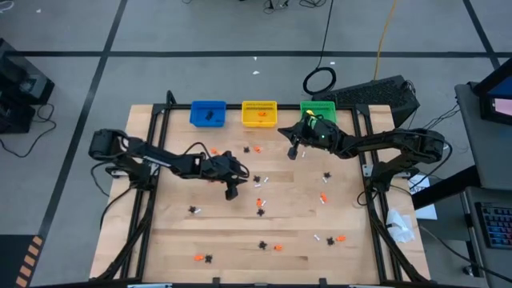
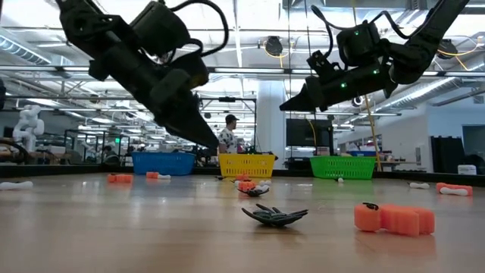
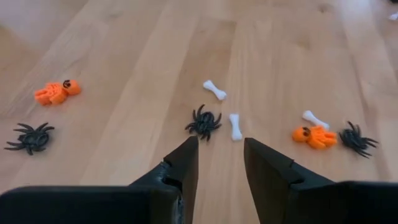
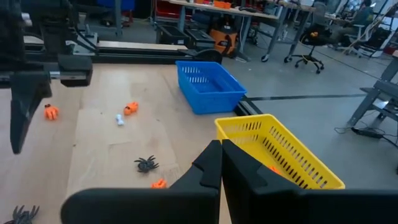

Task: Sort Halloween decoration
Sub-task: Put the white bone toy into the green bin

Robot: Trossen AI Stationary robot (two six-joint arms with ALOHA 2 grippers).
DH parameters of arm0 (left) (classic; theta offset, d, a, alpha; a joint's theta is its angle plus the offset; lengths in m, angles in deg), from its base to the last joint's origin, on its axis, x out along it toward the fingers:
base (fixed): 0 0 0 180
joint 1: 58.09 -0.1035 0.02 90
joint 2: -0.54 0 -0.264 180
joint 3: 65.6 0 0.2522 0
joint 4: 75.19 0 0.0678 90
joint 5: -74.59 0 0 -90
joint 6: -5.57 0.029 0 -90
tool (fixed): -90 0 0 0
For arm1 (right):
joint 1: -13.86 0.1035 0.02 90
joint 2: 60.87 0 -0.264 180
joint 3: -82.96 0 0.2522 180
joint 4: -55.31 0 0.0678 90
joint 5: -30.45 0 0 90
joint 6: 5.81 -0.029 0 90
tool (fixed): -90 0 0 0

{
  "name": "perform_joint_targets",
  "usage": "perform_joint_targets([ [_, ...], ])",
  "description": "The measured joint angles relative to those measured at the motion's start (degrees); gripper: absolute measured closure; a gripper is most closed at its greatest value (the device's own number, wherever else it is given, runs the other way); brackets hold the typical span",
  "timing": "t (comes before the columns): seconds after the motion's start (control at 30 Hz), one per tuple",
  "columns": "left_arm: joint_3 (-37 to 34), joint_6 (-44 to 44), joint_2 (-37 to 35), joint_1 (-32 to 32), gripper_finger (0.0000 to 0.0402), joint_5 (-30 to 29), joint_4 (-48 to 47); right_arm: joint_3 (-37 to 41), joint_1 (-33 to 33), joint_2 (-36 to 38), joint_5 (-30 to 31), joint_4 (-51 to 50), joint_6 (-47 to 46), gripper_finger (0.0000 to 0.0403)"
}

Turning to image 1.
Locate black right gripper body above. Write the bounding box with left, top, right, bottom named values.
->
left=298, top=113, right=341, bottom=154

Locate green plastic basket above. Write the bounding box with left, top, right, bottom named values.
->
left=299, top=100, right=337, bottom=123

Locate black equipment case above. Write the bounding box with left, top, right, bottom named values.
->
left=0, top=38, right=56, bottom=135

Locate silver mounting bracket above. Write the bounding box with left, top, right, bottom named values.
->
left=106, top=166, right=133, bottom=179
left=362, top=163, right=419, bottom=180

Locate coiled black cable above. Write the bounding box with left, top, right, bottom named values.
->
left=302, top=0, right=338, bottom=96

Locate crumpled white plastic bag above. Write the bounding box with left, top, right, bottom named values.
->
left=386, top=208, right=416, bottom=244

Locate black keyboard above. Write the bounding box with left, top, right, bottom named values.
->
left=311, top=74, right=421, bottom=128

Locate backlit keyboard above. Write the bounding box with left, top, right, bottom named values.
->
left=474, top=202, right=512, bottom=251

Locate black orange striped mat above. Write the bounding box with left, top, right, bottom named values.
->
left=0, top=234, right=45, bottom=288

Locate white paper sheet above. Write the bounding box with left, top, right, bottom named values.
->
left=407, top=174, right=438, bottom=221

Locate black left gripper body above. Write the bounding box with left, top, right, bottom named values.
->
left=198, top=150, right=243, bottom=188

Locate black floor cable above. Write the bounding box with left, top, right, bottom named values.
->
left=0, top=102, right=57, bottom=158

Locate yellow plastic basket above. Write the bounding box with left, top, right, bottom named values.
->
left=241, top=100, right=278, bottom=129

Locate blue plastic basket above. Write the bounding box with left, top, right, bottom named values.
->
left=190, top=100, right=228, bottom=129

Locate black computer monitor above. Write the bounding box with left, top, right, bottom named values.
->
left=474, top=59, right=512, bottom=126

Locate yellow cable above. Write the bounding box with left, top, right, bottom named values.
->
left=374, top=0, right=398, bottom=80

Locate grey desk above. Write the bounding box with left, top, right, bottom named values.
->
left=454, top=82, right=512, bottom=191

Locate black desk beam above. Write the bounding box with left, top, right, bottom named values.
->
left=411, top=166, right=481, bottom=211

